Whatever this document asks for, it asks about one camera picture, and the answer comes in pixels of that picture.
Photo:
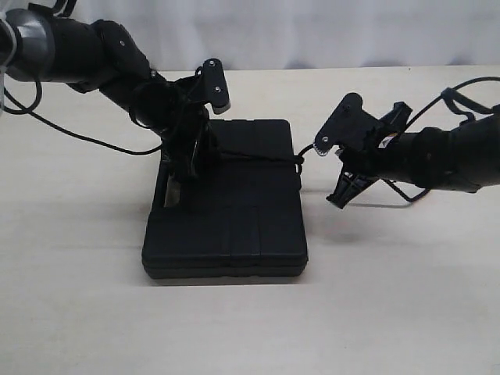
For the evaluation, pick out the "white backdrop curtain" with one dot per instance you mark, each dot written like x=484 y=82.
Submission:
x=265 y=35

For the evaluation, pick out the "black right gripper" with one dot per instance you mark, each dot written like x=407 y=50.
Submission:
x=359 y=169

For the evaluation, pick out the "black plastic carrying case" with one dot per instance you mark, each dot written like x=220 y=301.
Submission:
x=241 y=218

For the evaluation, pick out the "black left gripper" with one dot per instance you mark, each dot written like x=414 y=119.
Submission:
x=189 y=145

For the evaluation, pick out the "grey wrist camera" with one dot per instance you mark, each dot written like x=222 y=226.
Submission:
x=215 y=91
x=348 y=126

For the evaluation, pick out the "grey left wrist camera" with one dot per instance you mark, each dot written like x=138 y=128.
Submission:
x=215 y=91

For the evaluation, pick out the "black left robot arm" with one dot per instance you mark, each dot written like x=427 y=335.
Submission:
x=44 y=45

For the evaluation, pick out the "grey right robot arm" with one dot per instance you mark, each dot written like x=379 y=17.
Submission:
x=464 y=159

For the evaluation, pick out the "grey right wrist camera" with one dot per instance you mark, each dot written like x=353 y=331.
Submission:
x=348 y=126

